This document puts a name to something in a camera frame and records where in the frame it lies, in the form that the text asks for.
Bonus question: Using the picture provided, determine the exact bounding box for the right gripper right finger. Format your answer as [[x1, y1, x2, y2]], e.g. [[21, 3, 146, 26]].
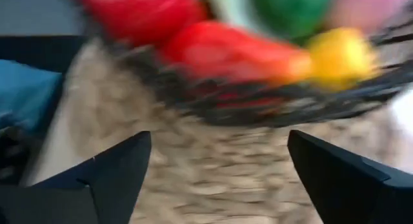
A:
[[287, 129, 413, 224]]

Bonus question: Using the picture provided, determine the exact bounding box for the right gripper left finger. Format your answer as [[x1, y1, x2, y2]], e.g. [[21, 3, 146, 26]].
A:
[[0, 130, 152, 224]]

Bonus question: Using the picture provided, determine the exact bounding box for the yellow toy lemon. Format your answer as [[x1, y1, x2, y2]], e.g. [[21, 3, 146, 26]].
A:
[[305, 26, 382, 92]]

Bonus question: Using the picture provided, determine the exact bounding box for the red round toy fruit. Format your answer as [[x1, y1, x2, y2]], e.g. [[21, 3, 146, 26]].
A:
[[75, 0, 208, 46]]

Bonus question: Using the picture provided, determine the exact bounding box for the pink toy peach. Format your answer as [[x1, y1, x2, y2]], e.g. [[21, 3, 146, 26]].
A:
[[325, 0, 413, 34]]

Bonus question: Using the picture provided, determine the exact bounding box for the red orange oval toy fruit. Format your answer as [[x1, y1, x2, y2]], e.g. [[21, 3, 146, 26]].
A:
[[161, 19, 314, 87]]

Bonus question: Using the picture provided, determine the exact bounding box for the green white toy vegetable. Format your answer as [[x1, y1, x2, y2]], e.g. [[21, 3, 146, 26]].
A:
[[206, 0, 334, 46]]

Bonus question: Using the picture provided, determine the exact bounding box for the dark wicker basket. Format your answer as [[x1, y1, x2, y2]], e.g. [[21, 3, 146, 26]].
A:
[[106, 4, 413, 128]]

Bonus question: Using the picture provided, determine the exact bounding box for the woven straw round placemat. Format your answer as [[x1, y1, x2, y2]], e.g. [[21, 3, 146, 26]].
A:
[[19, 36, 413, 224]]

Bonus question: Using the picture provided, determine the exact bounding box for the blue cloth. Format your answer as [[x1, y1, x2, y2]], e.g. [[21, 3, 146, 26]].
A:
[[0, 58, 65, 135]]

